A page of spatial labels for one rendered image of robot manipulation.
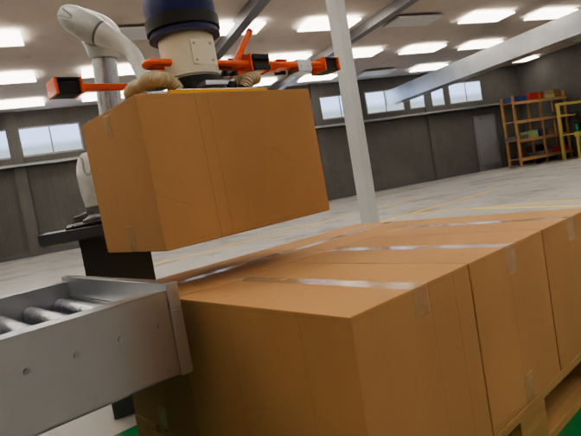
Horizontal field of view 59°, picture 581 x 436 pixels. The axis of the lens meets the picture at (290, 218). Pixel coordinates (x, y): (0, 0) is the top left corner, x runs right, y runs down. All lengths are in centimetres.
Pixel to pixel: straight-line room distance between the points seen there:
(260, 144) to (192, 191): 28
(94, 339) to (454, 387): 74
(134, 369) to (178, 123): 63
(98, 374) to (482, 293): 84
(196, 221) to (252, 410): 50
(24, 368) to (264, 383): 46
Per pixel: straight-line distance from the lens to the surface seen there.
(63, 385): 111
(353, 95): 472
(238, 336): 115
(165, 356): 118
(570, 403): 176
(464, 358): 118
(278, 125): 158
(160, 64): 160
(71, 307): 161
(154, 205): 134
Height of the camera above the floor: 78
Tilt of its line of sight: 4 degrees down
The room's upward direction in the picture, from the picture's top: 10 degrees counter-clockwise
